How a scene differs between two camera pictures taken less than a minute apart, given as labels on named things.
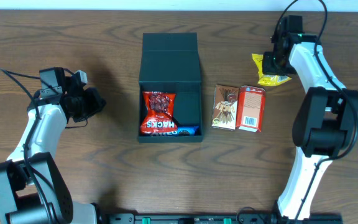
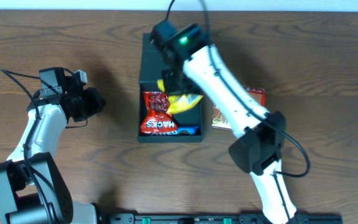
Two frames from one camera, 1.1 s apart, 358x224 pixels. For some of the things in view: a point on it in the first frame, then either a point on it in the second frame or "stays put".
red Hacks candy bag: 158,116 stays put
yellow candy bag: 268,79 → 178,103
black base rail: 215,218 stays put
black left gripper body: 92,101 stays put
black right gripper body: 269,63 → 171,80
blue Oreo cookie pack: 184,130 stays put
